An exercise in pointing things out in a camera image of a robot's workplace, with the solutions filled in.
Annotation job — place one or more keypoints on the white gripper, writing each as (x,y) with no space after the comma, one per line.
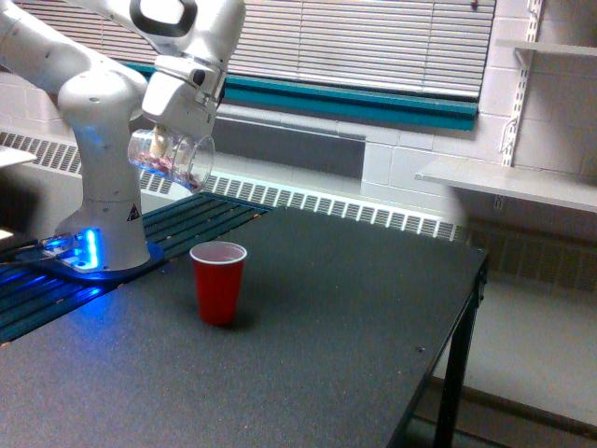
(182,96)

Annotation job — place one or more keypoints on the clear plastic cup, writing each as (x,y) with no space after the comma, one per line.
(188,162)

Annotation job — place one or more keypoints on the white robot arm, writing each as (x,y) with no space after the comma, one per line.
(122,121)

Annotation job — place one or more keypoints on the red plastic cup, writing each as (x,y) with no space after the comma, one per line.
(218,271)

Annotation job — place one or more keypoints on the white baseboard radiator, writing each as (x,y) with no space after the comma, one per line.
(62,158)

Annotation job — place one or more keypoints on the white object at left edge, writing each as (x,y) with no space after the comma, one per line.
(11,156)

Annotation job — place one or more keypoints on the white window blinds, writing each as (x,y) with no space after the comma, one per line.
(429,48)

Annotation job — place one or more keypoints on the black table leg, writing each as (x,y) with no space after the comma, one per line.
(453,384)

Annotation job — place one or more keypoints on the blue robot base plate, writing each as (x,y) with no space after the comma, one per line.
(35,260)

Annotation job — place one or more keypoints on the white shelf bracket rail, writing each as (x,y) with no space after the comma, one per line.
(524,55)

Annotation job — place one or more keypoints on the white lower wall shelf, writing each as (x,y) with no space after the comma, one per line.
(538,186)

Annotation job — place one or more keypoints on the white wall shelf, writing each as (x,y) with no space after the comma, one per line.
(548,48)
(538,186)

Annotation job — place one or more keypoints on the white upper wall shelf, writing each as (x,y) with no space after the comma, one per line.
(548,48)

